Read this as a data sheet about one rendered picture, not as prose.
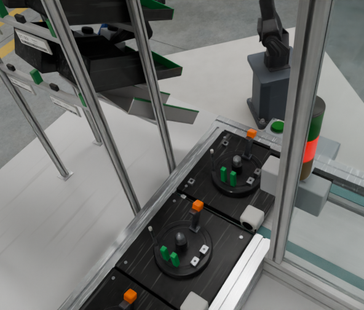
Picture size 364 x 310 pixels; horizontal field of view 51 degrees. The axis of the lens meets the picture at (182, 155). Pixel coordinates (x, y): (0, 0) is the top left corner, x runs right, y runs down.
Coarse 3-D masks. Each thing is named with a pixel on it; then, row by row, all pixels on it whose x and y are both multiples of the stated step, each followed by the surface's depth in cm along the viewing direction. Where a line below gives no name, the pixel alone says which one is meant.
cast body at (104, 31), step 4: (104, 28) 102; (108, 28) 101; (112, 28) 101; (116, 28) 101; (100, 32) 102; (104, 32) 101; (108, 32) 100; (112, 32) 100; (108, 36) 101; (112, 36) 101; (116, 44) 103; (120, 44) 104; (124, 44) 105; (120, 48) 105; (124, 48) 106
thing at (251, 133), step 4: (248, 132) 98; (252, 132) 98; (256, 132) 99; (248, 136) 99; (252, 136) 98; (248, 140) 97; (252, 140) 100; (248, 144) 100; (252, 144) 101; (248, 148) 101; (248, 152) 101
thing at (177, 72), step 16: (80, 48) 87; (96, 48) 90; (112, 48) 94; (64, 64) 83; (96, 64) 77; (112, 64) 80; (128, 64) 83; (160, 64) 101; (176, 64) 98; (96, 80) 79; (112, 80) 82; (128, 80) 85; (144, 80) 89
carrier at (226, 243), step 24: (168, 216) 97; (216, 216) 95; (144, 240) 94; (168, 240) 91; (192, 240) 90; (216, 240) 91; (240, 240) 90; (120, 264) 90; (144, 264) 90; (168, 264) 87; (192, 264) 85; (216, 264) 87; (168, 288) 85; (192, 288) 85; (216, 288) 84
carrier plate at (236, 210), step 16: (240, 144) 109; (208, 160) 107; (192, 176) 104; (208, 176) 104; (192, 192) 101; (208, 192) 100; (256, 192) 98; (208, 208) 99; (224, 208) 97; (240, 208) 96; (256, 208) 95; (240, 224) 94
